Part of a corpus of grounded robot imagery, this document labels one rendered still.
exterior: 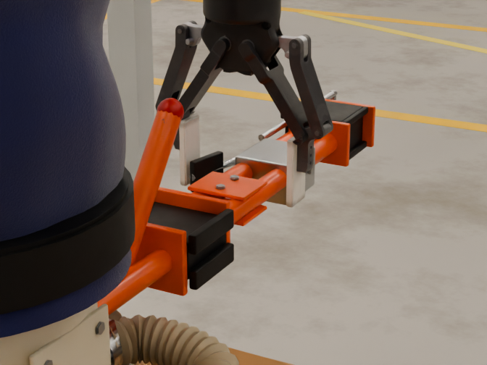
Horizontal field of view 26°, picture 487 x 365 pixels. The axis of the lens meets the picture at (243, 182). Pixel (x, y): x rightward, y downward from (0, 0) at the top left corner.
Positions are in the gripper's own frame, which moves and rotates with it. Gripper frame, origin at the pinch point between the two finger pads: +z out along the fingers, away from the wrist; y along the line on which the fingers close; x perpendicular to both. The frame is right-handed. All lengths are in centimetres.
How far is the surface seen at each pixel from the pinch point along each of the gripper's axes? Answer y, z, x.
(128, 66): -168, 62, 225
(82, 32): 11.0, -24.3, -40.1
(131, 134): -168, 88, 225
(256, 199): 4.4, -0.1, -5.0
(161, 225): 1.5, -1.6, -17.6
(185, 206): 1.2, -1.7, -13.0
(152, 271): 4.4, -0.3, -23.5
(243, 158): -0.6, -1.3, 1.7
